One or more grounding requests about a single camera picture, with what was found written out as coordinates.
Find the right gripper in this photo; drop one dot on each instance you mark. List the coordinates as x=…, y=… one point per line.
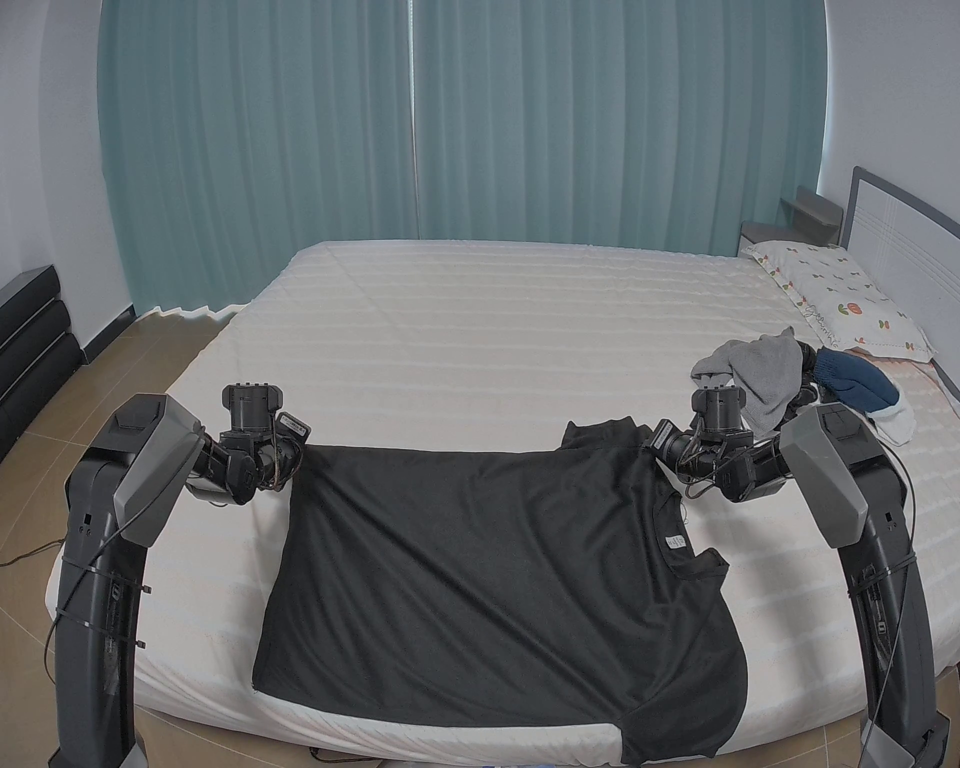
x=690, y=456

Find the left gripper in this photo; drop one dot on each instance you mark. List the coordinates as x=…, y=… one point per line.
x=283, y=463

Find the black T-shirt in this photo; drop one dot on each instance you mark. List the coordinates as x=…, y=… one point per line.
x=487, y=570

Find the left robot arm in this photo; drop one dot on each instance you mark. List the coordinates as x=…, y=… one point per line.
x=150, y=465

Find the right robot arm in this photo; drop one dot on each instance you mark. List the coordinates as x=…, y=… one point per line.
x=825, y=472

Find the pile of clothes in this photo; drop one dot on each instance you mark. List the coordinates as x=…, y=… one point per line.
x=765, y=375

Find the bed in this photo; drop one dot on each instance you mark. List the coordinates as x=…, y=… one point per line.
x=487, y=337

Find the dark blue garment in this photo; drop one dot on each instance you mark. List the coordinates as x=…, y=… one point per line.
x=851, y=379

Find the white printed pillow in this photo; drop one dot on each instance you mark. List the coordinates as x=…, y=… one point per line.
x=847, y=300

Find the grey bedside table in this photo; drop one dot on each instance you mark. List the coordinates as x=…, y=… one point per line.
x=814, y=210

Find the black chest of drawers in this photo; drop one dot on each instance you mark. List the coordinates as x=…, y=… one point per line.
x=30, y=345

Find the blue-green curtain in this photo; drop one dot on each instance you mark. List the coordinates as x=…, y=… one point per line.
x=255, y=150
x=615, y=127

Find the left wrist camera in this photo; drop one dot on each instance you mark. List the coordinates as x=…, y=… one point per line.
x=293, y=427

